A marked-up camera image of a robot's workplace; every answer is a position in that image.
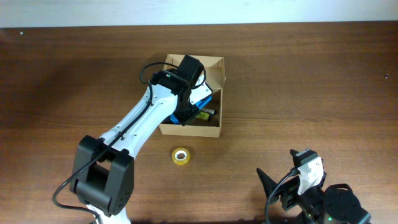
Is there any yellow highlighter pen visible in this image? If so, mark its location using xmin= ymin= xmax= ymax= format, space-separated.
xmin=196 ymin=112 xmax=212 ymax=121

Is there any black whiteboard marker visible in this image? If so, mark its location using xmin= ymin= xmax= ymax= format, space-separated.
xmin=201 ymin=108 xmax=216 ymax=114

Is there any blue plastic holder block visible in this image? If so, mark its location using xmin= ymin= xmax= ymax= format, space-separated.
xmin=169 ymin=96 xmax=212 ymax=126

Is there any yellow adhesive tape roll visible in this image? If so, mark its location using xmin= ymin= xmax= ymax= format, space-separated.
xmin=172 ymin=147 xmax=190 ymax=166

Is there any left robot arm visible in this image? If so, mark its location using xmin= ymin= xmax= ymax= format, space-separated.
xmin=67 ymin=55 xmax=212 ymax=223

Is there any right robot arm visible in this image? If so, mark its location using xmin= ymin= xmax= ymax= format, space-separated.
xmin=256 ymin=149 xmax=371 ymax=224

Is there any open cardboard box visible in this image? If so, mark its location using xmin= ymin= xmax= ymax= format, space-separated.
xmin=159 ymin=55 xmax=226 ymax=138

